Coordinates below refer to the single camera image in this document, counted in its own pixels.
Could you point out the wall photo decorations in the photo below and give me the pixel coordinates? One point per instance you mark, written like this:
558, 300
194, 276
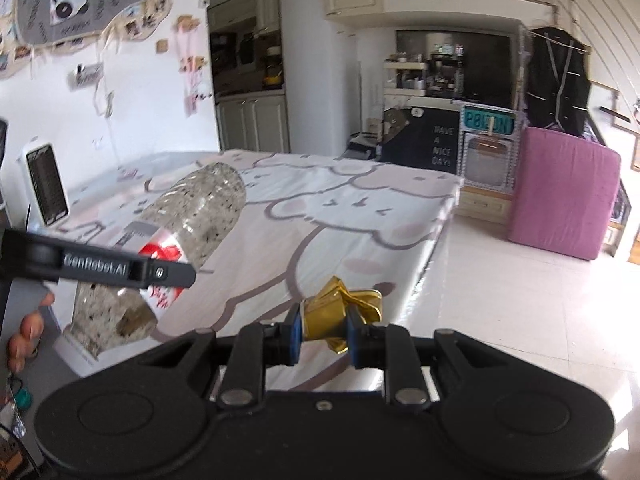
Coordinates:
190, 65

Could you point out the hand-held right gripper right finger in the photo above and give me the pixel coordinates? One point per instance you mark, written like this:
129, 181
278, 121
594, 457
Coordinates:
354, 340

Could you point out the pink folded mattress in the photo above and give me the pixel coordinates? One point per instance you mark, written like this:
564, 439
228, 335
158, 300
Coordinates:
560, 195

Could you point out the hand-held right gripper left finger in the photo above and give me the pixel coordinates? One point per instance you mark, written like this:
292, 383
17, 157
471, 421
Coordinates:
292, 332

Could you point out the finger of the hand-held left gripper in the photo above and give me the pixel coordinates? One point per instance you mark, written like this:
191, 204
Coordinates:
170, 274

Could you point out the kitchen cabinets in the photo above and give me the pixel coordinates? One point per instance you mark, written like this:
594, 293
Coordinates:
250, 85

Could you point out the gold wrapper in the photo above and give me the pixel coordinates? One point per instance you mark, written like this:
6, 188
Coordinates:
325, 317

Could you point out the black letter board sign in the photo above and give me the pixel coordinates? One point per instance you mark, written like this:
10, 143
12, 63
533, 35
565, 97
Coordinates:
430, 142

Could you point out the cream low drawer cabinet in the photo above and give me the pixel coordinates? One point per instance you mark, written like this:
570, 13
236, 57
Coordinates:
482, 205

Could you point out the panda wall poster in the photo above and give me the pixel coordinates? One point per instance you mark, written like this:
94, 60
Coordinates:
75, 5

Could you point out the white shelf organiser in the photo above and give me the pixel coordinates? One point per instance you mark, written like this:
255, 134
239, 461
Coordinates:
405, 77

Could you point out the teal letter sign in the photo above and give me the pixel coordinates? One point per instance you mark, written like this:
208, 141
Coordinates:
489, 124

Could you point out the black vest with white trim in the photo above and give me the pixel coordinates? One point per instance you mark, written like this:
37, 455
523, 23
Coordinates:
557, 80

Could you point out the perforated metal frame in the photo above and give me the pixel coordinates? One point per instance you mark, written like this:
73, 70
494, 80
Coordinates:
487, 165

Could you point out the clear bottle with red label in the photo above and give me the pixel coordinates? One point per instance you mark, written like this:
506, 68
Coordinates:
200, 210

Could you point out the person's left hand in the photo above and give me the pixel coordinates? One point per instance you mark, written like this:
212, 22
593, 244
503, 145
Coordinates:
27, 337

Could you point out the white space heater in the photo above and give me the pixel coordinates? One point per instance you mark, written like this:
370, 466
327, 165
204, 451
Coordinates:
45, 185

